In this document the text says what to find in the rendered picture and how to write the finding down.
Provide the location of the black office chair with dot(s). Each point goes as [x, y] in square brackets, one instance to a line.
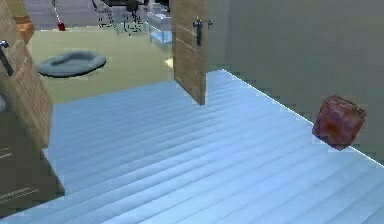
[131, 8]

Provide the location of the red and white plunger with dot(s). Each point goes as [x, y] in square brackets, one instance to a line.
[60, 24]

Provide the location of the red cube box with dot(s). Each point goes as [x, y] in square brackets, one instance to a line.
[338, 121]

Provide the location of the grey round floor cushion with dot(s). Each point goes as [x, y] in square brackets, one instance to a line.
[70, 63]

